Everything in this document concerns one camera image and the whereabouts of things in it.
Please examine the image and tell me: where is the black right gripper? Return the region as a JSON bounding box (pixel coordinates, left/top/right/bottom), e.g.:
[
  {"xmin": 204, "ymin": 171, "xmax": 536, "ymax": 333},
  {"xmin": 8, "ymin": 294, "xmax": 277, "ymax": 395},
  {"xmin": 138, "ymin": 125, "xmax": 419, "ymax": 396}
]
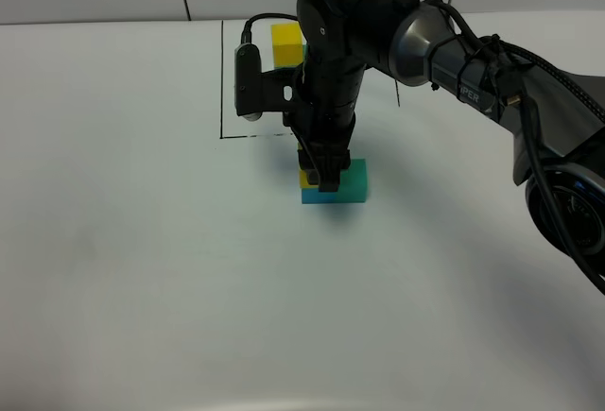
[{"xmin": 282, "ymin": 59, "xmax": 367, "ymax": 193}]

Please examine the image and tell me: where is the blue block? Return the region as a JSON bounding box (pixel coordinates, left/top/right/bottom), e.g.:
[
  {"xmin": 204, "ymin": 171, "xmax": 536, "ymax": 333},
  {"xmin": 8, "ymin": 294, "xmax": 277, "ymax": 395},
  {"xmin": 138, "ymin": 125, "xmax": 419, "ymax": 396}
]
[{"xmin": 301, "ymin": 188, "xmax": 337, "ymax": 204}]

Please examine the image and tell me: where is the green block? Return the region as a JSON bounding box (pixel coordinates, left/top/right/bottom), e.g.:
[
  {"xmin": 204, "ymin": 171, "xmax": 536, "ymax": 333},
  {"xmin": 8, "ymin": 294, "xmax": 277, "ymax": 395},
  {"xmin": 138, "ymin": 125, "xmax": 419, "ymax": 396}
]
[{"xmin": 335, "ymin": 159, "xmax": 369, "ymax": 203}]

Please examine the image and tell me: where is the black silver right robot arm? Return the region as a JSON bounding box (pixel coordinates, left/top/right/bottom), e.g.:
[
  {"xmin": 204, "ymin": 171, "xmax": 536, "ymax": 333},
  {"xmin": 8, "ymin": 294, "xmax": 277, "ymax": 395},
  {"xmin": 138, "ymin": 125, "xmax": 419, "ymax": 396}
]
[{"xmin": 285, "ymin": 0, "xmax": 604, "ymax": 288}]

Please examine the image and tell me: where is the yellow template block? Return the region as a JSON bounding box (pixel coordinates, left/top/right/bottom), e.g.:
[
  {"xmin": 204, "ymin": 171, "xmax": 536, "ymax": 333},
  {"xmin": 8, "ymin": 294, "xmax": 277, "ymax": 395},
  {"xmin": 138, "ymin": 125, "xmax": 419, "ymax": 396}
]
[{"xmin": 270, "ymin": 23, "xmax": 306, "ymax": 68}]

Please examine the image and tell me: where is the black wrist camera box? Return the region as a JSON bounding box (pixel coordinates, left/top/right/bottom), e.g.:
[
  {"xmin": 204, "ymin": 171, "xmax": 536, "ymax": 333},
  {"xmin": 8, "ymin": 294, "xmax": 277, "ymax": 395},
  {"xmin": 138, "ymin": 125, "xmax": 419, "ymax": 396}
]
[{"xmin": 234, "ymin": 43, "xmax": 303, "ymax": 121}]

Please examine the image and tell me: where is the black camera cable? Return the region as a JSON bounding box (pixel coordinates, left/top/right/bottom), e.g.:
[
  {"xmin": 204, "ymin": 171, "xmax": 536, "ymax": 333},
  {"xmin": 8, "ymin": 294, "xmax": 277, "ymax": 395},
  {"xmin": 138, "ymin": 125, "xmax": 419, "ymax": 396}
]
[{"xmin": 241, "ymin": 12, "xmax": 300, "ymax": 46}]

